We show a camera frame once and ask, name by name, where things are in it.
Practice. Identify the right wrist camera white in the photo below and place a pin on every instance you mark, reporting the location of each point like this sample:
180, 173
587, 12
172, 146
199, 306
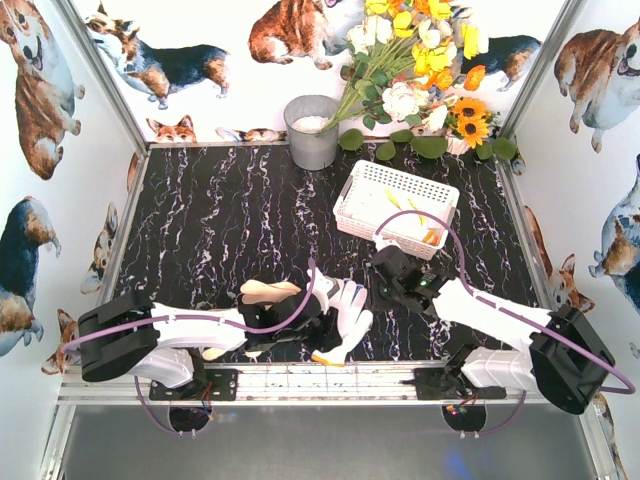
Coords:
381, 243

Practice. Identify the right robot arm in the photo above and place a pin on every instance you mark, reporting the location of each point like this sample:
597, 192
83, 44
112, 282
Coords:
557, 354

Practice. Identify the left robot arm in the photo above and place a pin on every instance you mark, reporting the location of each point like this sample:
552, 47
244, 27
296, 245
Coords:
132, 335

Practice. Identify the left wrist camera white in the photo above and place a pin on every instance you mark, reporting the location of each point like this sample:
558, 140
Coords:
325, 288

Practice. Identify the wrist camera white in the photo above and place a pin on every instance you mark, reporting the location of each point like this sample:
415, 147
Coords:
381, 243
325, 288

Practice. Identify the yellow dotted knit glove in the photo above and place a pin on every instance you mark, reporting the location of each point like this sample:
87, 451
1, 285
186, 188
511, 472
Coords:
374, 207

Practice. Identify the white plastic storage basket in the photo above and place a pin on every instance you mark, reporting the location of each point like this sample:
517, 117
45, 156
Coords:
438, 200

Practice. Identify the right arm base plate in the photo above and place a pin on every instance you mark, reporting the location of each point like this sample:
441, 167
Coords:
436, 384

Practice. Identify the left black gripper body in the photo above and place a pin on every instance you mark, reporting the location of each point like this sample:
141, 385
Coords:
310, 324

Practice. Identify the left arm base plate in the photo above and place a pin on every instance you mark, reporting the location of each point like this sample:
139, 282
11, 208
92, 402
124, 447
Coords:
217, 385

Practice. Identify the grey metal bucket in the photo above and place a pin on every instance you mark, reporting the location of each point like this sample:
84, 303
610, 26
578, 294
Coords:
312, 137

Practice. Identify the artificial flower bouquet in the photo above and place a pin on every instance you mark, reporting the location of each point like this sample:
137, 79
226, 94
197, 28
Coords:
405, 57

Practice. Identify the cream leather glove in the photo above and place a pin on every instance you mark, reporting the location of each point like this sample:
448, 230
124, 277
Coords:
212, 354
256, 292

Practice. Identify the white knit glove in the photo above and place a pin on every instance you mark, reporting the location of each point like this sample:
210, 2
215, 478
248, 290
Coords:
419, 229
353, 322

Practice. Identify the cream leather glove front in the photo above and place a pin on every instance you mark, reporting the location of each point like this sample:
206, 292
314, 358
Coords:
212, 354

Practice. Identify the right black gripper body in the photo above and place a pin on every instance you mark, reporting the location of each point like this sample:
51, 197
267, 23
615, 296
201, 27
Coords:
388, 264

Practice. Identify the cream leather glove rear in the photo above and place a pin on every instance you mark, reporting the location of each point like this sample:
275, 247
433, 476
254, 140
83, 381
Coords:
256, 292

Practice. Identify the sunflower pot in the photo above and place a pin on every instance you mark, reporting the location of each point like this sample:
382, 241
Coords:
470, 124

